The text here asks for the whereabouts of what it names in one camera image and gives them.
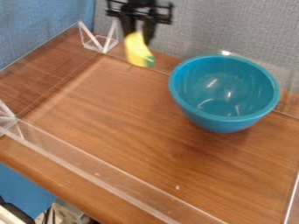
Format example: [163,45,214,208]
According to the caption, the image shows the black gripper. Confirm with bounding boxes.
[106,0,174,45]

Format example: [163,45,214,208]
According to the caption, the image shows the yellow toy banana slice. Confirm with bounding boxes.
[124,31,155,67]

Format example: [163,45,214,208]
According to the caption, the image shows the blue plastic bowl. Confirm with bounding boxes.
[168,60,280,133]

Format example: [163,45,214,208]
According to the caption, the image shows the clear acrylic back barrier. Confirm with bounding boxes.
[112,27,299,117]

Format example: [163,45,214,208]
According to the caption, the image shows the clear acrylic barrier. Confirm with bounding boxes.
[5,120,227,224]
[112,27,299,117]

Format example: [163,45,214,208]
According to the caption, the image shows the clear acrylic front barrier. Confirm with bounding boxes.
[5,120,227,224]

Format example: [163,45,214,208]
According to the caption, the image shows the clear acrylic corner bracket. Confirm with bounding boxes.
[78,19,119,54]

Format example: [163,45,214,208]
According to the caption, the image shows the clear acrylic left bracket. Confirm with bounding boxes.
[0,100,20,137]

